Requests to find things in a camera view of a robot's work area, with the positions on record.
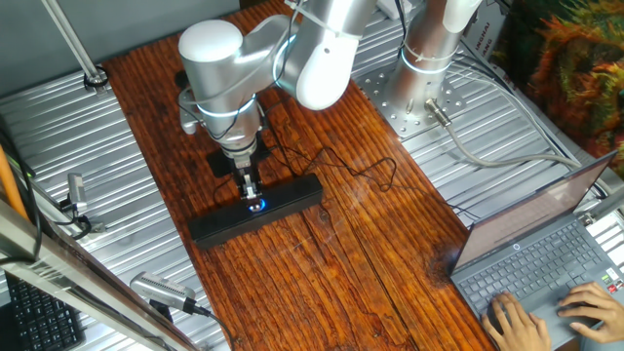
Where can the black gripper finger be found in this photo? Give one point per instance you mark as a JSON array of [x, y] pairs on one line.
[[250, 187], [241, 191]]

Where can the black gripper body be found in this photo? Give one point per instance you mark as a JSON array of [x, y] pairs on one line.
[[241, 168]]

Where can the round speaker volume knob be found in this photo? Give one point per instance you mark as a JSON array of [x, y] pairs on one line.
[[257, 206]]

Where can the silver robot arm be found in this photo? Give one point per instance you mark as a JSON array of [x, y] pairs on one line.
[[214, 68]]

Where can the black speaker bar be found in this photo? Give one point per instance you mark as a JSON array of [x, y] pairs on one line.
[[219, 229]]

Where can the person's left hand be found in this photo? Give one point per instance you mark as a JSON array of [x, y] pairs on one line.
[[521, 334]]

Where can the person's right hand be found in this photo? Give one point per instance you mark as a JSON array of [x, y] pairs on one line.
[[604, 314]]

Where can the silver robot mounting plate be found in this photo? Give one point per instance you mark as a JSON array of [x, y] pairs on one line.
[[390, 112]]

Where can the silver metal pole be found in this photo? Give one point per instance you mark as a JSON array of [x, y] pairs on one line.
[[73, 44]]

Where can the white plastic box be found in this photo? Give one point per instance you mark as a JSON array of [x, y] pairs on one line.
[[390, 7]]

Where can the orange pole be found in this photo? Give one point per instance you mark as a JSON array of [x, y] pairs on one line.
[[11, 187]]

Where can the black computer keyboard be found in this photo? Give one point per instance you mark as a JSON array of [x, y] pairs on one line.
[[39, 322]]

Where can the dark grey laptop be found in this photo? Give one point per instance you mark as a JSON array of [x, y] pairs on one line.
[[526, 219]]

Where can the printed cardboard box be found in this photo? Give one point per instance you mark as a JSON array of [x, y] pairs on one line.
[[482, 29]]

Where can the colourful patterned fabric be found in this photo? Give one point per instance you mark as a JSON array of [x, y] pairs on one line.
[[575, 73]]

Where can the grey-blue trouser leg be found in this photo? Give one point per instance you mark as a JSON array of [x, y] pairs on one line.
[[604, 347]]

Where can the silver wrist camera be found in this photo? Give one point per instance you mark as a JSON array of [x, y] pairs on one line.
[[187, 117]]

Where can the silver white depth camera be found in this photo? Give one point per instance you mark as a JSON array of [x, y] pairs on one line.
[[161, 288]]

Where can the small grey bracket camera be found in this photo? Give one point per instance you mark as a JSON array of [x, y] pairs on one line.
[[77, 192]]

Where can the aluminium frame bar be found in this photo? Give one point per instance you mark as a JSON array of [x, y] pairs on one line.
[[73, 278]]

